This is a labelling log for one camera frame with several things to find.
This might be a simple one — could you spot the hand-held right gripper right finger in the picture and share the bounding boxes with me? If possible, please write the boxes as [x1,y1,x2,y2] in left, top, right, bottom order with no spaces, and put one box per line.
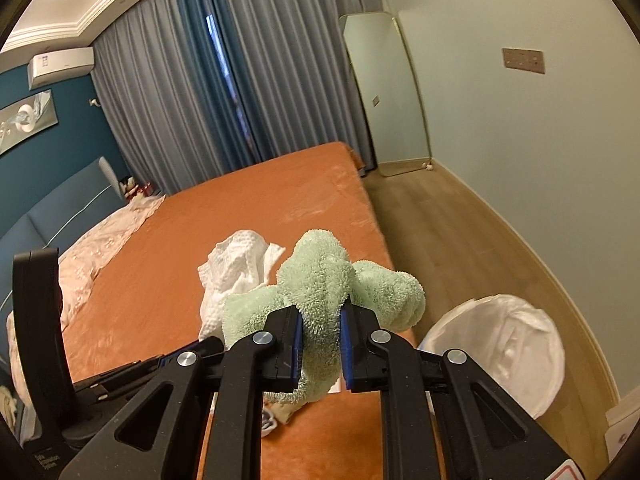
[340,302,576,480]

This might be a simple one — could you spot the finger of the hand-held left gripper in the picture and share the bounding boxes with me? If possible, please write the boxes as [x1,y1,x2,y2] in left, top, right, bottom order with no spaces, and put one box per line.
[74,354,171,392]
[92,375,153,405]

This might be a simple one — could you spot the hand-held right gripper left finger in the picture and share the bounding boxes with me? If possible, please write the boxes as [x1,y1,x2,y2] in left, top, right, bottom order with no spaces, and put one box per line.
[59,306,305,480]

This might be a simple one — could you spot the green terry towel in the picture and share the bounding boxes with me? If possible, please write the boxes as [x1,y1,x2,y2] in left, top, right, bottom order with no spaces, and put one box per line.
[222,230,427,403]

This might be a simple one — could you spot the white textured cloth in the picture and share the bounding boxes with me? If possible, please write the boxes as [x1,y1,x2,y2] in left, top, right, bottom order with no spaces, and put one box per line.
[197,230,286,343]

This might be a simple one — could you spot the trash bin with white bag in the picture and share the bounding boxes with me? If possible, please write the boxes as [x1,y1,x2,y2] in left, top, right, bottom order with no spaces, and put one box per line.
[417,294,566,421]

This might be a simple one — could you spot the blue padded headboard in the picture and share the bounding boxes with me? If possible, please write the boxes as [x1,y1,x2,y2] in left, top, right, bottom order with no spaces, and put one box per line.
[0,157,126,321]

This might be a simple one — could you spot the orange bed blanket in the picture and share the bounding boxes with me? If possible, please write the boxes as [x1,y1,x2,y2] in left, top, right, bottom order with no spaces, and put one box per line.
[60,141,396,480]

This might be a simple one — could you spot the small red white objects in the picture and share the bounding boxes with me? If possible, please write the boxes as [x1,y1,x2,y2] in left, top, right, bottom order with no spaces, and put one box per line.
[120,176,162,199]

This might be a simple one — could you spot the white air conditioner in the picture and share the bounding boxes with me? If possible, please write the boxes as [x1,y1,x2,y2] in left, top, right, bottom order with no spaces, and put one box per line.
[27,47,96,91]

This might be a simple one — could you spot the gold framed standing mirror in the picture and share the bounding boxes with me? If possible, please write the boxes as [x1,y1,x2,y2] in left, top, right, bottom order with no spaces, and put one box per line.
[339,11,433,177]

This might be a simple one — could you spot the grey blue window curtain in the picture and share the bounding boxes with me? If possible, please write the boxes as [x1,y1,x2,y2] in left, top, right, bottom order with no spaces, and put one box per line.
[92,0,378,196]

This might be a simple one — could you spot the white cabinet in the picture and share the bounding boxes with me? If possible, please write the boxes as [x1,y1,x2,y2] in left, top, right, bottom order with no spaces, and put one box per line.
[604,395,640,463]

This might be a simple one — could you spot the grey framed wall picture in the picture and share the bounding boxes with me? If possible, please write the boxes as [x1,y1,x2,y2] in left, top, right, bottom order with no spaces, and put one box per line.
[0,89,61,157]

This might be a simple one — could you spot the brown wall switch panel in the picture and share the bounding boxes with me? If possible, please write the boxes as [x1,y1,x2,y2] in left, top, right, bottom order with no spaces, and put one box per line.
[502,48,545,75]

